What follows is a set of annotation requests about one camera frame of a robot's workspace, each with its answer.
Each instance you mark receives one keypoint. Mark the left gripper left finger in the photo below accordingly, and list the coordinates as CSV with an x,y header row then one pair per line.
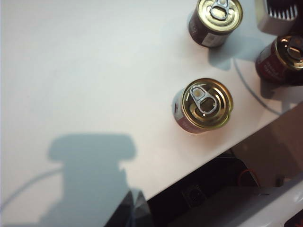
x,y
124,215

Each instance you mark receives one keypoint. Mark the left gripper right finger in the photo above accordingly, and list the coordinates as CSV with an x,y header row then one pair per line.
x,y
142,212

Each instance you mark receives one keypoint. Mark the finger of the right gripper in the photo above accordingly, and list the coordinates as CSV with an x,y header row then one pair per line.
x,y
267,23

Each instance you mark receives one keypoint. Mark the red tomato paste can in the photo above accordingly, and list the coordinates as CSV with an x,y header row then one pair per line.
x,y
270,66
206,106

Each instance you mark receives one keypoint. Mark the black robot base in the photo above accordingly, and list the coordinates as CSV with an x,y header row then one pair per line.
x,y
213,170

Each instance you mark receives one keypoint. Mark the dark can with white label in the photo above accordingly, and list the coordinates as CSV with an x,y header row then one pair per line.
x,y
220,19

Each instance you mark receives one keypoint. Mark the black camera box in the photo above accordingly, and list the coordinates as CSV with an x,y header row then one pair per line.
x,y
194,196

